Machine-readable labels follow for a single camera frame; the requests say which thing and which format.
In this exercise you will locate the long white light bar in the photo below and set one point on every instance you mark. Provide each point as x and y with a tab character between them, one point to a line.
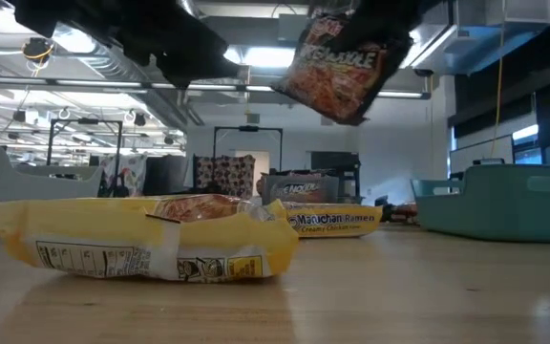
98	83

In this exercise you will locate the floral patterned dark cloth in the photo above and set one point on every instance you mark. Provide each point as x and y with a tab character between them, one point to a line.
227	174

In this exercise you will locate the black ceiling camera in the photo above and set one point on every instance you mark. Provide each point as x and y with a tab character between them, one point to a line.
423	72

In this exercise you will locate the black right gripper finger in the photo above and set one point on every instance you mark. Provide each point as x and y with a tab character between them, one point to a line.
380	31

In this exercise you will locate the dark grey cloth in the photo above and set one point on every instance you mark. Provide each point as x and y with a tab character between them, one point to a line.
165	174

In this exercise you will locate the grey wall box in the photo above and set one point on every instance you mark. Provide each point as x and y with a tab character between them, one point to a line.
326	121
253	118

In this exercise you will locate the round silver ventilation duct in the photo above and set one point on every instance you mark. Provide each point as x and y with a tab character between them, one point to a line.
186	7

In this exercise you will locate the yellow creamy chicken ramen packet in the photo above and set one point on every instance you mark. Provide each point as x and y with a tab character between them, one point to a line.
332	222
136	229

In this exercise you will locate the small grey desk device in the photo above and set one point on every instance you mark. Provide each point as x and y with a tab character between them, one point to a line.
487	161

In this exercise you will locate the small black background device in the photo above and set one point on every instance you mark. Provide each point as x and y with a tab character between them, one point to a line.
381	203

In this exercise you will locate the grey plastic bin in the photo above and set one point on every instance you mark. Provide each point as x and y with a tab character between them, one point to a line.
17	200

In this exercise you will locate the black shelf cart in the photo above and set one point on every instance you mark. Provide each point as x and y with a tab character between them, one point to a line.
337	165

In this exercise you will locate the white board panel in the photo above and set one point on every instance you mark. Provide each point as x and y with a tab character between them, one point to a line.
480	148

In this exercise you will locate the teal plastic bin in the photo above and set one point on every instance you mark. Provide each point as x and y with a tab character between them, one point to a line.
504	210

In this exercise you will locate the black ceiling spotlight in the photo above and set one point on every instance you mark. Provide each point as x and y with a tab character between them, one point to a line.
140	119

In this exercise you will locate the black fire noodle packet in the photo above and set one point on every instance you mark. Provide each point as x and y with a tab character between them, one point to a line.
299	188
332	81

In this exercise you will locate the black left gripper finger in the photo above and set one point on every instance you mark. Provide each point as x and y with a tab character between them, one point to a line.
194	57

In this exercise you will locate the white printed cloth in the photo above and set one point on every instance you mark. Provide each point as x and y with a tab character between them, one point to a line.
127	172

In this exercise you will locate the dark translucent plastic bin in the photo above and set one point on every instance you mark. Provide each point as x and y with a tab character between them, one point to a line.
263	186

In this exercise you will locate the black metal frame stand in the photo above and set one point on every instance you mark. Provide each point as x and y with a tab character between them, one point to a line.
248	128
84	121

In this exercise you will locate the grey ceiling box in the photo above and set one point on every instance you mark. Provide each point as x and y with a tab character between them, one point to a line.
294	28

